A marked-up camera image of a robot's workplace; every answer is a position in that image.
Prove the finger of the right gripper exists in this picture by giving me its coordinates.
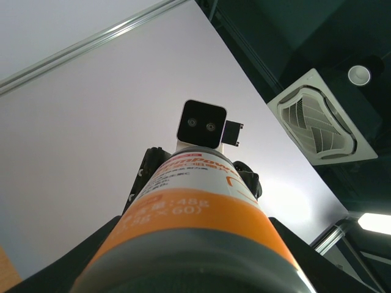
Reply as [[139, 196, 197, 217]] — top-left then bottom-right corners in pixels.
[[122, 147, 171, 214], [233, 161, 262, 200]]

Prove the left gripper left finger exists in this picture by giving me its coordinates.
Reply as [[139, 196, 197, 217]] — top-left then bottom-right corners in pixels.
[[8, 215, 120, 293]]

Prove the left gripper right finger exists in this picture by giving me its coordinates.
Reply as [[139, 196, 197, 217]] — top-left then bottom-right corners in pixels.
[[270, 217, 375, 293]]

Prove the orange pill bottle grey cap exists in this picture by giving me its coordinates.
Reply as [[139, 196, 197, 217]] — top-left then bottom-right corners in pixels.
[[71, 146, 315, 292]]

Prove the bright ceiling light panel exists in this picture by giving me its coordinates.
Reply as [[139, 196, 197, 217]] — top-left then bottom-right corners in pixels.
[[358, 213, 391, 235]]

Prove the square ceiling air vent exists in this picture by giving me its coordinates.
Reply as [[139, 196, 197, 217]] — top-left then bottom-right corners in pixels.
[[268, 68, 378, 165]]

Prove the round ceiling spotlight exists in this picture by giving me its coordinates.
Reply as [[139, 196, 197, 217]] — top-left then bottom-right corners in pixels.
[[348, 65, 371, 87]]

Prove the right aluminium corner post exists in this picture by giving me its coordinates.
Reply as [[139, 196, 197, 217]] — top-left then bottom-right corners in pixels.
[[1, 0, 185, 96]]

